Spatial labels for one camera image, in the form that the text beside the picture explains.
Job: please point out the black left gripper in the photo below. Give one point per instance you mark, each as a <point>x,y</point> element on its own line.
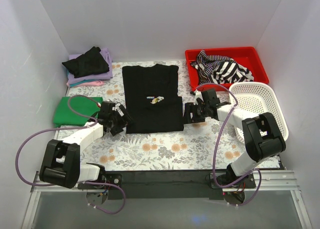
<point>119,121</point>

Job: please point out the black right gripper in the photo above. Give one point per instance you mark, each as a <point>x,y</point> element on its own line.
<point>194,111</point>

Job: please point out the black floral print t-shirt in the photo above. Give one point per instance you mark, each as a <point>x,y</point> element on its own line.
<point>151,99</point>

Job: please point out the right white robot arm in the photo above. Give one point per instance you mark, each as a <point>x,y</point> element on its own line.
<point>262,136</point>

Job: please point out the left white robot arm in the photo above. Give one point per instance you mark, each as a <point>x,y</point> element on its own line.
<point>61,165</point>

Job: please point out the floral patterned table mat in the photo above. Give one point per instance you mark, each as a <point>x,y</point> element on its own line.
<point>190,149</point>

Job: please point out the folded pink shirt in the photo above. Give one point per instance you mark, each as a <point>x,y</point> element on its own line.
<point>94,83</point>

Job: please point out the black white striped shirt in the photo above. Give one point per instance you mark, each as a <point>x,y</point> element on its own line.
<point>219,69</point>

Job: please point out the folded lavender shirt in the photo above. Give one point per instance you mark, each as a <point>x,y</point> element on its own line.
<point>104,76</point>

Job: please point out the folded green shirt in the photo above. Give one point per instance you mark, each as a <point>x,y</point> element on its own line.
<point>85,106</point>

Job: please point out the folded teal shirt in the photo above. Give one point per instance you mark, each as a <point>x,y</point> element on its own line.
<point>71,79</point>

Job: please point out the white perforated plastic basket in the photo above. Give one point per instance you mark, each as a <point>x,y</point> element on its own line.
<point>258,97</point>

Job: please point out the folded black shirt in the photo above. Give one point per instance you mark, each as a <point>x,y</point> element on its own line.
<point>89,63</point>

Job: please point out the red plastic tray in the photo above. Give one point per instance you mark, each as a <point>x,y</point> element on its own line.
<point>245,56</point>

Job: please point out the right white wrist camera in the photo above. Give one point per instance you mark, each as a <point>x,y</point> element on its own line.
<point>198,98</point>

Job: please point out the aluminium frame rail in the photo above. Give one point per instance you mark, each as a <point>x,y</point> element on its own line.
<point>271,180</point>

